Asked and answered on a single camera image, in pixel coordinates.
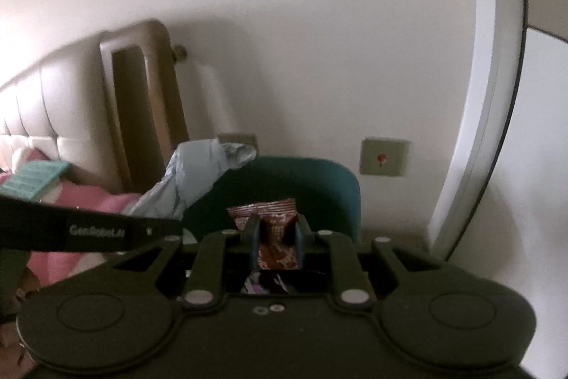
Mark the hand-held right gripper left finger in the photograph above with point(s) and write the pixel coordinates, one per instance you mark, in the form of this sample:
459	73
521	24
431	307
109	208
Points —
255	243

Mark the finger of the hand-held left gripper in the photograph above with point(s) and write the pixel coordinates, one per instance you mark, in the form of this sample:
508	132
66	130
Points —
155	230

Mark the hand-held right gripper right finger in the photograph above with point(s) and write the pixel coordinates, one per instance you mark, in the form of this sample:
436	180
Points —
302	243

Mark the red snack packet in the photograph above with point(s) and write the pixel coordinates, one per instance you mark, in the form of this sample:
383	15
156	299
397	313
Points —
277	228

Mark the teal bin with deer print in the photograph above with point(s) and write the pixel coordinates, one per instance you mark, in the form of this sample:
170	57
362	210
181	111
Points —
319	192

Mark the light blue plastic bag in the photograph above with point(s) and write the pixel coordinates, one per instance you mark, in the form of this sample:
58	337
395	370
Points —
195	179

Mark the purple printed wrapper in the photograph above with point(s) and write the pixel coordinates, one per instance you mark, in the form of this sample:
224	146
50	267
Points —
266	283

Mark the pink plush toy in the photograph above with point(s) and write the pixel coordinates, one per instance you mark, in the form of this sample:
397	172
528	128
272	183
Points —
97	194

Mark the teal cloth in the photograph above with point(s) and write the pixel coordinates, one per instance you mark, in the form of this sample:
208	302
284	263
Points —
31	179

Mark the beige padded headboard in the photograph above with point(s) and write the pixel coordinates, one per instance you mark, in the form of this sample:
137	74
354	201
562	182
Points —
57	108

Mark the wooden headboard side panel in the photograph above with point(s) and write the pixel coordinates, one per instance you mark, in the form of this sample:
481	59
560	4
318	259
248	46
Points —
146	108

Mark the white wardrobe with taupe panels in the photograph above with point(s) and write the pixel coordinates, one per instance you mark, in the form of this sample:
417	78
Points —
523	95

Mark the beige wall socket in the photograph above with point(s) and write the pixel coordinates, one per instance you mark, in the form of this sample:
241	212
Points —
242	141

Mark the beige wall switch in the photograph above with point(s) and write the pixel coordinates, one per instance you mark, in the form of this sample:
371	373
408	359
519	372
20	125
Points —
385	157

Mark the small metal wall fitting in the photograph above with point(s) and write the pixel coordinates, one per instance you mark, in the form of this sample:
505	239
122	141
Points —
180	52

